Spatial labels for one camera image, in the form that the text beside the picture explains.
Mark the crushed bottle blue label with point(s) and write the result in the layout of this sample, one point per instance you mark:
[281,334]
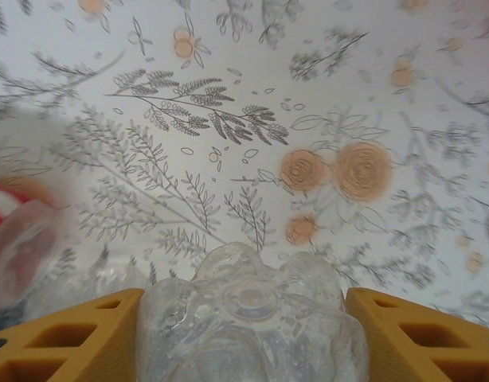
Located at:
[25,262]

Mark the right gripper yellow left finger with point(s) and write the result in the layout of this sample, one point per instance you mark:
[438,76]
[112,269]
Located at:
[69,350]

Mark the blue cola label bottle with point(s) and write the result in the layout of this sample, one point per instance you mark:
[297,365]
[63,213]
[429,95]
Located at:
[252,318]

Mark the red gold label tea bottle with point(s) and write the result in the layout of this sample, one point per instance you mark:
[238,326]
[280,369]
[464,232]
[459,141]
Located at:
[5,199]

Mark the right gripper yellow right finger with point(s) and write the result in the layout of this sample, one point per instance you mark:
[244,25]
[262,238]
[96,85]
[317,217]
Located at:
[388,358]

